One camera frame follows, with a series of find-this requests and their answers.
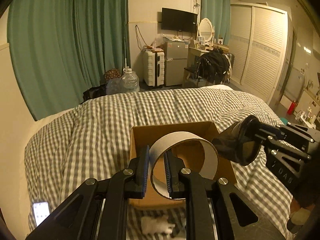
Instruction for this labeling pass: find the black round ring object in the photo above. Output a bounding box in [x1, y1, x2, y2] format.
[212, 115, 262, 166]

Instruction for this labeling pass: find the smartphone with lit screen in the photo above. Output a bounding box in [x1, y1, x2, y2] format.
[33, 202, 50, 226]

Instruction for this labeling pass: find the black clothes pile on chair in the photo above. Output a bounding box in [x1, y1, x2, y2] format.
[195, 50, 231, 85]

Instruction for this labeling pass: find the white tape roll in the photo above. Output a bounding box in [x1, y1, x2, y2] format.
[149, 131, 219, 199]

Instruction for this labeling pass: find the silver mini fridge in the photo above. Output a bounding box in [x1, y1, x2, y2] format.
[164, 41, 188, 86]

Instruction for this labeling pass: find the green curtain left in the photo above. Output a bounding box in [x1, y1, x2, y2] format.
[7, 0, 130, 120]

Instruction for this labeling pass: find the right hand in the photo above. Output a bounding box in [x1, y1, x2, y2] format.
[286, 198, 315, 235]

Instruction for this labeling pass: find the large clear water bottle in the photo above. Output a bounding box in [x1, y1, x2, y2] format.
[121, 67, 140, 93]

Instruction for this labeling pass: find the brown cardboard box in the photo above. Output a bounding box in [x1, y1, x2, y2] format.
[130, 121, 236, 210]

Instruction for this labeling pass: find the white louvered wardrobe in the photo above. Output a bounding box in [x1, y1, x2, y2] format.
[228, 3, 289, 103]

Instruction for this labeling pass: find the brown patterned bag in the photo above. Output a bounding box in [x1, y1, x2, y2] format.
[104, 68, 121, 81]

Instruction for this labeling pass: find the green curtain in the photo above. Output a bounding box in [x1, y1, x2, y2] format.
[7, 0, 130, 120]
[201, 0, 231, 45]

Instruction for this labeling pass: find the wooden dressing table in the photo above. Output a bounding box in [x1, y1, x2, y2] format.
[183, 48, 223, 82]

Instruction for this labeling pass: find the green curtain right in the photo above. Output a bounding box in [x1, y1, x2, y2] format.
[201, 0, 231, 45]

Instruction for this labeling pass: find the grey checkered duvet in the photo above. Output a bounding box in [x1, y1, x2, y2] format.
[24, 87, 294, 239]

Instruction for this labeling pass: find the red fire extinguisher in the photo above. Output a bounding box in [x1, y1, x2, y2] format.
[287, 101, 298, 115]

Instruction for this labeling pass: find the black wall television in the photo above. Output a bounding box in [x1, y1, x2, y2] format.
[161, 8, 197, 34]

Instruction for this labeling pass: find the white oval vanity mirror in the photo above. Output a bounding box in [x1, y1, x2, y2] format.
[197, 18, 214, 46]

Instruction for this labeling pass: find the white plush toy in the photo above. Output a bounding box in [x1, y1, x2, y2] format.
[141, 215, 176, 235]

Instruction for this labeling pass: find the white suitcase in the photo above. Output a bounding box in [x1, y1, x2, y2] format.
[143, 50, 164, 87]

